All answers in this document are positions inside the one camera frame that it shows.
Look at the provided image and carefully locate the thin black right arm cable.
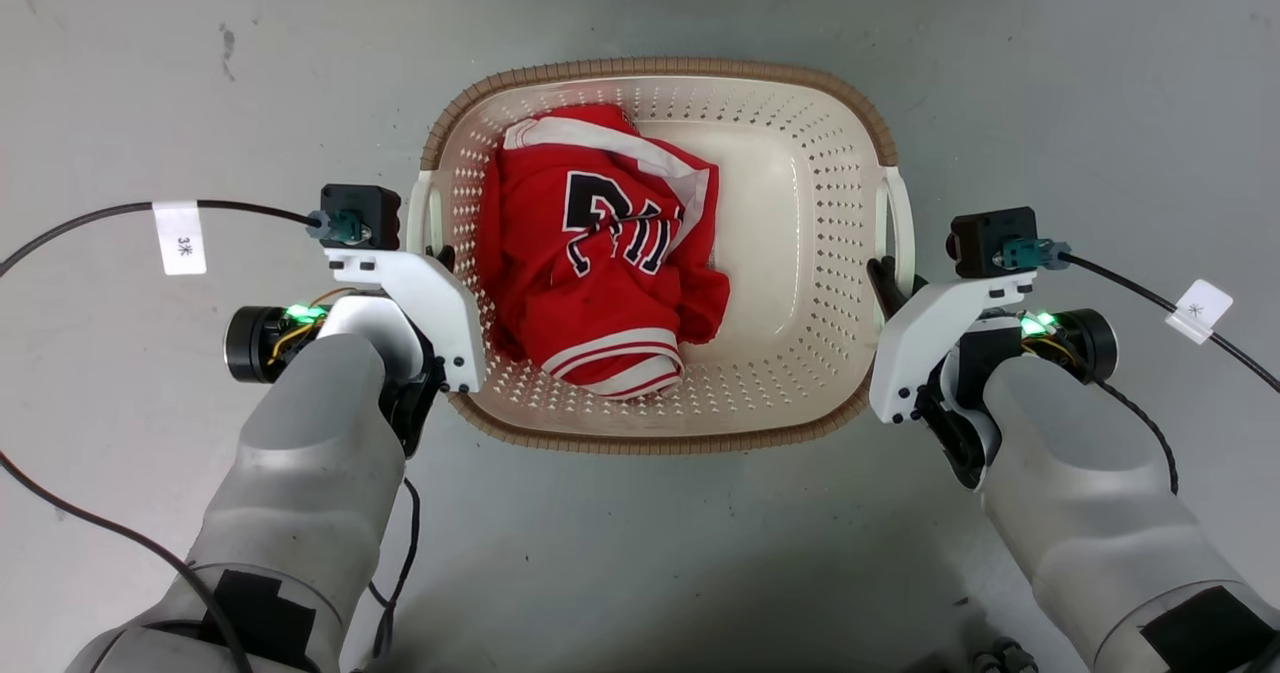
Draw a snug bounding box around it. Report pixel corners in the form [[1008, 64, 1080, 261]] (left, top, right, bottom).
[[1088, 375, 1180, 496]]

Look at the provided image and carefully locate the black right camera cable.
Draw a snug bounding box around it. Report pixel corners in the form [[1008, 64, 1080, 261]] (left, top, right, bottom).
[[1002, 238, 1280, 395]]

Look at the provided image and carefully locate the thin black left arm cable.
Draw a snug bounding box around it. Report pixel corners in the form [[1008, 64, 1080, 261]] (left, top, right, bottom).
[[366, 476, 422, 660]]

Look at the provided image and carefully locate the black camera cable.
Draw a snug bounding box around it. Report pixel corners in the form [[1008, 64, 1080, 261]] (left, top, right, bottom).
[[1002, 238, 1280, 395], [0, 198, 369, 280]]

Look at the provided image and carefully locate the long black floor cable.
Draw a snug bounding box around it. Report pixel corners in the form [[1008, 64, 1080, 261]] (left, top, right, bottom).
[[0, 449, 257, 673]]

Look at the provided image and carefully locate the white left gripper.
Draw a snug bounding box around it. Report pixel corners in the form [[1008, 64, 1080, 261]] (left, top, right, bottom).
[[325, 243, 489, 458]]

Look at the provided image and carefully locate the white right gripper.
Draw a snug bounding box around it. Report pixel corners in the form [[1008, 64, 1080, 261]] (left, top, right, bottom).
[[865, 256, 1037, 491]]

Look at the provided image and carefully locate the cream laundry basket brown rim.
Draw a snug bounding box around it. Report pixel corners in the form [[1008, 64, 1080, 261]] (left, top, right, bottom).
[[405, 56, 917, 455]]

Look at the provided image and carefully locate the white cable tag printed text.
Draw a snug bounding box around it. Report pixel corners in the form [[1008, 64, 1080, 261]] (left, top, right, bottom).
[[152, 200, 208, 277]]

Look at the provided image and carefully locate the white cable tag small mark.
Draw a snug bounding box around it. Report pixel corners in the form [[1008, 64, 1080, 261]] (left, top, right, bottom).
[[1165, 279, 1234, 345]]

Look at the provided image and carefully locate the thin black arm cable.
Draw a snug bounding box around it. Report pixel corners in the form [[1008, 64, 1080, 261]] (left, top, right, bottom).
[[1088, 375, 1180, 496], [366, 476, 422, 660]]

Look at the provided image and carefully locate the red basketball jersey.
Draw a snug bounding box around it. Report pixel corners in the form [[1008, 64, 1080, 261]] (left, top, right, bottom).
[[474, 103, 732, 400]]

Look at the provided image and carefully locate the black left camera cable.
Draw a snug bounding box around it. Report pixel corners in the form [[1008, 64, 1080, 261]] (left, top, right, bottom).
[[0, 198, 369, 280]]

